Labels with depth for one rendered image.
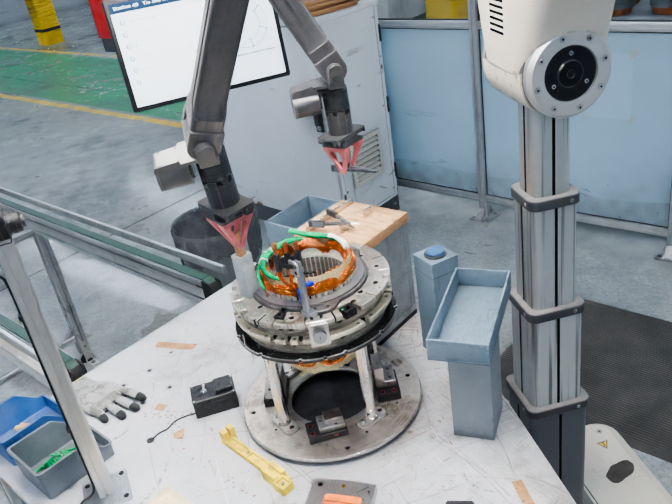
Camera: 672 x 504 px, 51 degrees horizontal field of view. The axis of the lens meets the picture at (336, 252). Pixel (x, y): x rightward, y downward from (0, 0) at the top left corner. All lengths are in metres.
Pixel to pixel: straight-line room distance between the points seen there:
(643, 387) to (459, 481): 1.53
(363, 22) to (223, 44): 2.74
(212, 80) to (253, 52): 1.26
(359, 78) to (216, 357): 2.26
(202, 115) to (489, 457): 0.82
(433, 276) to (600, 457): 0.87
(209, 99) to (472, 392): 0.72
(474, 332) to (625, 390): 1.53
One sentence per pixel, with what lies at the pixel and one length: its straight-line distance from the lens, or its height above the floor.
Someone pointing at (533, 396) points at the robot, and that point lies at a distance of 1.69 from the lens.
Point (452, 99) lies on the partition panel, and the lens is 3.86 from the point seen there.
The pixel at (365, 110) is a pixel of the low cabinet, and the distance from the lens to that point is 3.82.
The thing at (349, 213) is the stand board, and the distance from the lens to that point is 1.71.
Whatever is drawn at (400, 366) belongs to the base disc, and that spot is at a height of 0.80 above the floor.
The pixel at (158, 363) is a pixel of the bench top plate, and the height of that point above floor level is 0.78.
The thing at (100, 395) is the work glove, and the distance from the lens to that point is 1.77.
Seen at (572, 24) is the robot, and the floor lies 1.51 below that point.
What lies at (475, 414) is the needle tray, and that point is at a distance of 1.42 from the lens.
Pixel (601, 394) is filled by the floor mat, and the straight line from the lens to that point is 2.76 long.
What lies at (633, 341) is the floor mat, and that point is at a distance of 3.04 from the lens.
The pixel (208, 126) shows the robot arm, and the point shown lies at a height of 1.47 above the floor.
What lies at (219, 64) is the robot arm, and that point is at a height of 1.57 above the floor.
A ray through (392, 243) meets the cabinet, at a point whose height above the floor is 1.01.
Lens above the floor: 1.79
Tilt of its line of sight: 28 degrees down
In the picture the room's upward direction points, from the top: 10 degrees counter-clockwise
